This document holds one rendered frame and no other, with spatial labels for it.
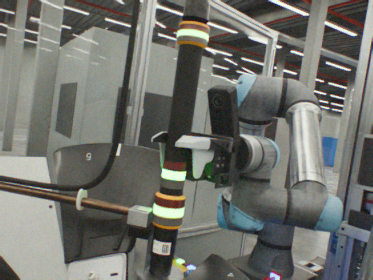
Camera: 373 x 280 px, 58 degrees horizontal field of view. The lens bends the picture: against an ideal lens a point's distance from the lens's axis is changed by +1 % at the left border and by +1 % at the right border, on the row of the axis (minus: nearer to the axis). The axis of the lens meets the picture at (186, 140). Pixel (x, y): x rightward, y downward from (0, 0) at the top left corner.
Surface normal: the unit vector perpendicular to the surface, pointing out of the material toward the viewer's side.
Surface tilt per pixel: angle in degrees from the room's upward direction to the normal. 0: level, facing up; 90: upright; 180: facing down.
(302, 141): 47
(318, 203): 55
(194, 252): 90
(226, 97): 118
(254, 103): 110
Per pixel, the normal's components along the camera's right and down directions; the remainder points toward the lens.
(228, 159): -0.57, -0.04
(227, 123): -0.58, 0.43
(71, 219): -0.18, -0.61
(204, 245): 0.69, 0.14
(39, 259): 0.62, -0.53
